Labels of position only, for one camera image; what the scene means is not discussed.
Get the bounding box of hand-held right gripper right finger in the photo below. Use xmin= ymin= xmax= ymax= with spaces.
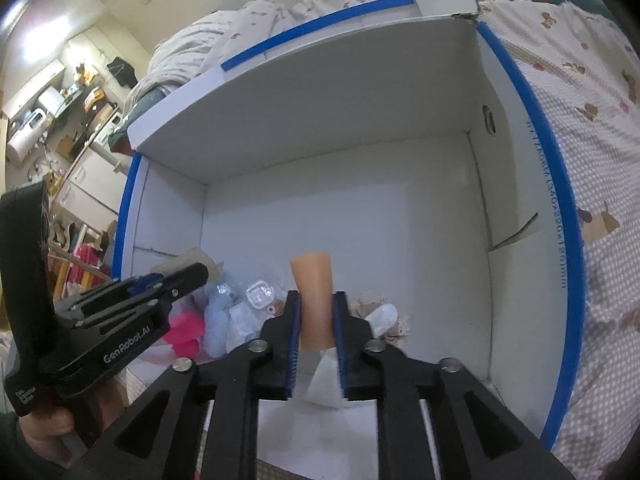
xmin=332 ymin=290 xmax=576 ymax=480

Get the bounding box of person's left forearm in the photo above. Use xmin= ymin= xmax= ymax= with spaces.
xmin=0 ymin=410 xmax=66 ymax=480

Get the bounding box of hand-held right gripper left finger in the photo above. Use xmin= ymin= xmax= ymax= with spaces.
xmin=65 ymin=289 xmax=303 ymax=480

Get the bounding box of peach soft foam block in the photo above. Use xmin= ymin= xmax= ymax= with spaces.
xmin=290 ymin=251 xmax=335 ymax=353

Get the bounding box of beige and white fluffy scrunchie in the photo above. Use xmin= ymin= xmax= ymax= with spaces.
xmin=347 ymin=300 xmax=411 ymax=343

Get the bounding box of light blue fluffy scrunchie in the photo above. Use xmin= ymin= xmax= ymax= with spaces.
xmin=202 ymin=285 xmax=236 ymax=358

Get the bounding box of white cabinet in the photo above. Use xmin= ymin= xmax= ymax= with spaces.
xmin=62 ymin=147 xmax=133 ymax=221

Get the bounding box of pink and yellow rack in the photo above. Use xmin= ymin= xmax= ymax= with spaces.
xmin=62 ymin=242 xmax=115 ymax=288

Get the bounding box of white cardboard box blue tape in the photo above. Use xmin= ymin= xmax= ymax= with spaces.
xmin=111 ymin=0 xmax=586 ymax=453

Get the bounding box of white floral quilt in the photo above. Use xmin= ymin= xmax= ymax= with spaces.
xmin=135 ymin=0 xmax=531 ymax=106

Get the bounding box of teal and orange cloth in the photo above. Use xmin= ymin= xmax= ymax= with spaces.
xmin=107 ymin=85 xmax=168 ymax=157

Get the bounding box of white kitchen appliance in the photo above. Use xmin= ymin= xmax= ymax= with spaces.
xmin=7 ymin=107 xmax=51 ymax=165

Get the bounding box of white tissue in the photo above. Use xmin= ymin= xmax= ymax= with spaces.
xmin=305 ymin=347 xmax=347 ymax=408

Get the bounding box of clear plastic wrapper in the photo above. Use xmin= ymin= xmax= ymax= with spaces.
xmin=216 ymin=280 xmax=277 ymax=356

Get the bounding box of person's left hand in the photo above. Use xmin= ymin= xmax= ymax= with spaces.
xmin=17 ymin=380 xmax=128 ymax=467

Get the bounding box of checked printed bedsheet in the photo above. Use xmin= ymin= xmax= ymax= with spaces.
xmin=475 ymin=0 xmax=640 ymax=480

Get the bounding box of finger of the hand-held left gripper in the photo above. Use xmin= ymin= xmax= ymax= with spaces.
xmin=75 ymin=262 xmax=210 ymax=329
xmin=66 ymin=272 xmax=167 ymax=314

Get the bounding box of hanging black jacket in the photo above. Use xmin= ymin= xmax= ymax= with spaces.
xmin=107 ymin=57 xmax=139 ymax=87

